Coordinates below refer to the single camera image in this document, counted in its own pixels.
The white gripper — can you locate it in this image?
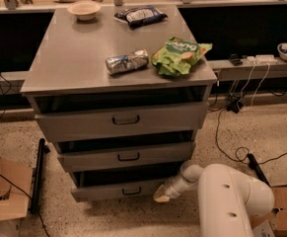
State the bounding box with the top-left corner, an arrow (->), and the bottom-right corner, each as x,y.
153,175 -> 196,203

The grey bottom drawer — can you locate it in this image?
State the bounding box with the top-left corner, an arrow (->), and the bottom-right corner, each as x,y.
71,162 -> 181,202

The grey drawer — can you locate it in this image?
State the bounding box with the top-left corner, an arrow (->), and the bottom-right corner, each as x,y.
36,102 -> 208,142
58,142 -> 195,173
71,162 -> 181,202

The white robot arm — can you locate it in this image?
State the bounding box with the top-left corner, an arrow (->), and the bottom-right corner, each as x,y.
153,161 -> 275,237

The grey top drawer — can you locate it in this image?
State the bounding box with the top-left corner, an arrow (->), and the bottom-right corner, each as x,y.
36,102 -> 208,142

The grey middle drawer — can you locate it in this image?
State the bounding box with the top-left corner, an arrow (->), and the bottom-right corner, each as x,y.
58,142 -> 195,173

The grey drawer cabinet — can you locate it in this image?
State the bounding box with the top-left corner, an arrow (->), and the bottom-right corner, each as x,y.
20,4 -> 218,183

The black bar right floor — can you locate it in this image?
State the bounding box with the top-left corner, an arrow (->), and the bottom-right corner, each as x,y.
248,153 -> 269,185

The black bar floor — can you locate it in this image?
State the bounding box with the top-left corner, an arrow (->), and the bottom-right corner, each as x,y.
248,153 -> 269,185
31,138 -> 49,214

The black power adapter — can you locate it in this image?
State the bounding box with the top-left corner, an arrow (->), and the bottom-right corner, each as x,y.
227,99 -> 243,114

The right cardboard box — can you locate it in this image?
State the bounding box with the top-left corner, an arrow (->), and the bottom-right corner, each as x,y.
251,187 -> 287,237

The cardboard box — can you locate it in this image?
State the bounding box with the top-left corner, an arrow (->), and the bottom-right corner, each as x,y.
0,157 -> 33,221
251,187 -> 287,237

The black bar left floor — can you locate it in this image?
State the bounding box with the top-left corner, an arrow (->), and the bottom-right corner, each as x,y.
31,138 -> 49,214

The silver blue snack packet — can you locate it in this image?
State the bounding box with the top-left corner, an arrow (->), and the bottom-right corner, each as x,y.
106,49 -> 149,75

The green chip bag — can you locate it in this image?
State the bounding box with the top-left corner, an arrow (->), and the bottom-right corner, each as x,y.
151,37 -> 213,77

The left cardboard box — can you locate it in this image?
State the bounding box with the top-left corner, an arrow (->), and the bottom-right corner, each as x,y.
0,157 -> 33,221

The small black device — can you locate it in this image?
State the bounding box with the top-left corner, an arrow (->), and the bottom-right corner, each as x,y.
229,54 -> 243,66

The white power strip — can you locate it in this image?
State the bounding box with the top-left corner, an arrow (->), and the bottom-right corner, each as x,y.
247,54 -> 277,64

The dark blue snack bag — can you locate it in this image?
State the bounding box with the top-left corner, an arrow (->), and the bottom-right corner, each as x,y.
114,6 -> 167,29

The beige paper bowl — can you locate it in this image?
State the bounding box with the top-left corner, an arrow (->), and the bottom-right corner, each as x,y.
67,1 -> 101,21

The black floor cable right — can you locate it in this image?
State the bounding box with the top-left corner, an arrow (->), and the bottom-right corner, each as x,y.
214,107 -> 287,165

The white charger cable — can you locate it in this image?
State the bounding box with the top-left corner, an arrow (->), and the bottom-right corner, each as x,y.
240,62 -> 272,112

